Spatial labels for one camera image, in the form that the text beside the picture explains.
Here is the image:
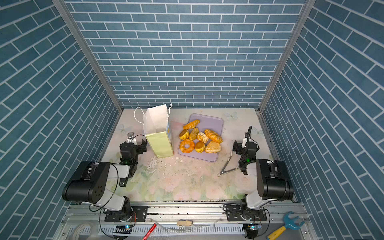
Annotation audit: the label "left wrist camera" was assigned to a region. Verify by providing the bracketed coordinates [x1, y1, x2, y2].
[127, 132, 137, 145]

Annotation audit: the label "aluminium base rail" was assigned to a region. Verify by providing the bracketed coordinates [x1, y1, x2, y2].
[54, 200, 316, 240]

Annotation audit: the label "dark round fake bun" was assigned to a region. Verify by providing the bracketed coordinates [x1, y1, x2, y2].
[179, 129, 190, 141]

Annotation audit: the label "purple plastic tray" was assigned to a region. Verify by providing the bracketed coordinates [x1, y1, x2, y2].
[178, 114, 224, 163]

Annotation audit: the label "blue yellow toy wrench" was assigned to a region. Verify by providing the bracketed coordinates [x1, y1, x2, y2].
[267, 212, 305, 240]

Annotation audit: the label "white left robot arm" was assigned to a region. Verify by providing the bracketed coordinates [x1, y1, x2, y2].
[62, 140, 148, 213]

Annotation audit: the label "white green paper bag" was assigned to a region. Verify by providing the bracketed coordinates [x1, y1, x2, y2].
[134, 104, 174, 158]

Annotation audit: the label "ring donut fake bread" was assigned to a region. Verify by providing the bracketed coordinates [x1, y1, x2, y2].
[179, 139, 195, 154]

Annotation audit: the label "red marker pen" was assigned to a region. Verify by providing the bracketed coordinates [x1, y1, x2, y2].
[142, 223, 157, 240]

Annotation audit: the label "long twisted fake bread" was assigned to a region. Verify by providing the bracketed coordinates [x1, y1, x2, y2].
[183, 120, 200, 130]

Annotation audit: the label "braided fake bread loaf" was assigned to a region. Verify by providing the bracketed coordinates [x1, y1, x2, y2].
[204, 129, 223, 144]

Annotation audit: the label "metal kitchen tongs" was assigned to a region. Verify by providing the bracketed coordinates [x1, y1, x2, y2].
[217, 152, 239, 178]

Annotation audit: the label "crusty round fake bread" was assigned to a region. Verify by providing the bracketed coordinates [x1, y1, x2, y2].
[197, 132, 210, 144]

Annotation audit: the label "small round fake bun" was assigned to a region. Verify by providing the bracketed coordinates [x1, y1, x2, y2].
[195, 142, 206, 153]

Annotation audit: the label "triangular fake bread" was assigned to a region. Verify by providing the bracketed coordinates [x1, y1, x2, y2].
[205, 141, 222, 153]

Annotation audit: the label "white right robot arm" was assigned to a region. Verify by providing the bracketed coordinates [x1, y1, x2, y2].
[233, 140, 294, 210]

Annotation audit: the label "oval fake bread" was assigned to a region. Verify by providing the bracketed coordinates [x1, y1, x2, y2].
[189, 128, 200, 141]

